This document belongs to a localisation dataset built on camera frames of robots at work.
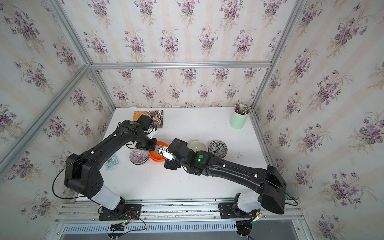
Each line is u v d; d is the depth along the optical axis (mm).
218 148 930
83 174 427
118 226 714
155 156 808
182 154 529
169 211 748
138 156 898
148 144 737
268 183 405
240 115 969
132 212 729
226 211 732
